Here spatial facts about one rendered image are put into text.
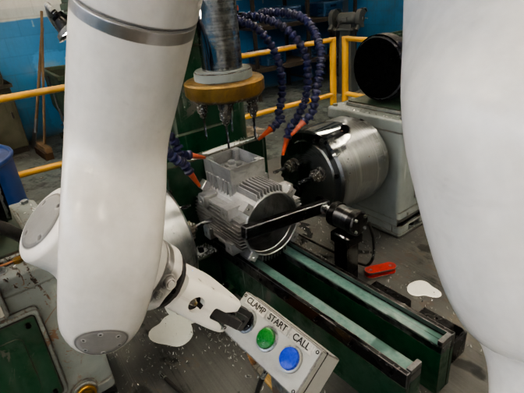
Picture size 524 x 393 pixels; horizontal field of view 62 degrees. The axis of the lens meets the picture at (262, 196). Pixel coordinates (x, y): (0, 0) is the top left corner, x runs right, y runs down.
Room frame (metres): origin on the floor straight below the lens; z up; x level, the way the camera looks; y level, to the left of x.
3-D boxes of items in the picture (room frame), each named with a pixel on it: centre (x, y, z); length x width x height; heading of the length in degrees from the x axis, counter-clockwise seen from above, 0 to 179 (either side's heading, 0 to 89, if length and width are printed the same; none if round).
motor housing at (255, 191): (0.96, 0.04, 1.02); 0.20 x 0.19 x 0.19; 35
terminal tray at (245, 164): (0.99, 0.06, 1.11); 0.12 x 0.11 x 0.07; 35
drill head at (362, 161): (1.16, -0.23, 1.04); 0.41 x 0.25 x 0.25; 126
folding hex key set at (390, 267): (0.94, -0.30, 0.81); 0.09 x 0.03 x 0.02; 102
